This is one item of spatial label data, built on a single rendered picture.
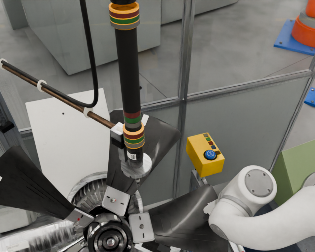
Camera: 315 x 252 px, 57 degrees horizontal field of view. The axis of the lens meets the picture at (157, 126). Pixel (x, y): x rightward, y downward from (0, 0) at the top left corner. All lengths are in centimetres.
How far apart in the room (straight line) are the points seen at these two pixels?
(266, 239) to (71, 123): 71
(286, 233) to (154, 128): 43
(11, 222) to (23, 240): 7
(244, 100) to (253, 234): 128
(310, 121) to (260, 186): 266
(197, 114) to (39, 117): 94
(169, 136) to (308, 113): 265
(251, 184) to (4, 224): 74
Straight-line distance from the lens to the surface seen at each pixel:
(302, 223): 59
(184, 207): 94
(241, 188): 63
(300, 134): 309
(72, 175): 106
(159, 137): 82
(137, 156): 62
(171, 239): 89
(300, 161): 121
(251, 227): 59
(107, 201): 88
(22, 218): 103
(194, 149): 122
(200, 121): 174
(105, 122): 64
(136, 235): 89
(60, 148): 105
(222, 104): 173
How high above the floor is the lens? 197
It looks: 44 degrees down
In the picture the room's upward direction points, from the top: straight up
